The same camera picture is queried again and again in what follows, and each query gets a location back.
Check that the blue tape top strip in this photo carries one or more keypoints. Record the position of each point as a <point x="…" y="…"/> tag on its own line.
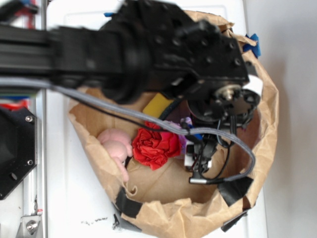
<point x="109" y="14"/>

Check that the red crumpled paper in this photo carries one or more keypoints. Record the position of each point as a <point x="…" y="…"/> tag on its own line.
<point x="153" y="148"/>

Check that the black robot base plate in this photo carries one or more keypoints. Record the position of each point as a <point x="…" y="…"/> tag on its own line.
<point x="17" y="148"/>

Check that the black tape bottom right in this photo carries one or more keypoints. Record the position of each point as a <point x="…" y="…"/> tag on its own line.
<point x="232" y="191"/>

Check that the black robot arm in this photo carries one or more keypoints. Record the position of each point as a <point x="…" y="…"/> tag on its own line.
<point x="147" y="46"/>

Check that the aluminium frame rail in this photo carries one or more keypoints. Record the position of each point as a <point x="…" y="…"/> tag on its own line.
<point x="35" y="183"/>

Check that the pink plush toy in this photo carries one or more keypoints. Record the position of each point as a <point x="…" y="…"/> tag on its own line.
<point x="118" y="145"/>

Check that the yellow green sponge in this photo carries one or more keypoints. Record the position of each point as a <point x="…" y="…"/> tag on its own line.
<point x="162" y="108"/>

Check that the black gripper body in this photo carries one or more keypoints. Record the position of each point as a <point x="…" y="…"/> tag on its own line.
<point x="215" y="122"/>

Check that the brown paper bag bin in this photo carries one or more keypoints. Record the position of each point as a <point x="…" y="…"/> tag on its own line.
<point x="172" y="207"/>

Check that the black tape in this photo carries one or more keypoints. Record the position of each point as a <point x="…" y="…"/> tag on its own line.
<point x="232" y="191"/>
<point x="125" y="206"/>

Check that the metal corner bracket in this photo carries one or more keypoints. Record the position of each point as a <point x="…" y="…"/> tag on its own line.
<point x="30" y="227"/>

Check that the black tape bottom left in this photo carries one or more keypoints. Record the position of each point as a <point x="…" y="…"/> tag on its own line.
<point x="125" y="206"/>

